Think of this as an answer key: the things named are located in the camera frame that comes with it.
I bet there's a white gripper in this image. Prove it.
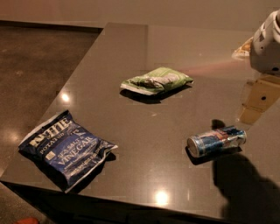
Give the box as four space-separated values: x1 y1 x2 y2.
239 10 280 125

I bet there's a green jalapeno chip bag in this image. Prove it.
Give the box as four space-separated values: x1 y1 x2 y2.
120 67 193 95

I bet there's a blue silver redbull can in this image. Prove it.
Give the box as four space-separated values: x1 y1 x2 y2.
187 126 247 158

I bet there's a blue kettle vinegar chip bag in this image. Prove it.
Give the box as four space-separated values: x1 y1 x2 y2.
18 110 118 193

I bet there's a tan object at table edge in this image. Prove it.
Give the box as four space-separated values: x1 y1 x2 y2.
232 38 253 60

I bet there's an orange object on floor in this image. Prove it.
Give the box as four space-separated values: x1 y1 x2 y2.
12 217 39 224

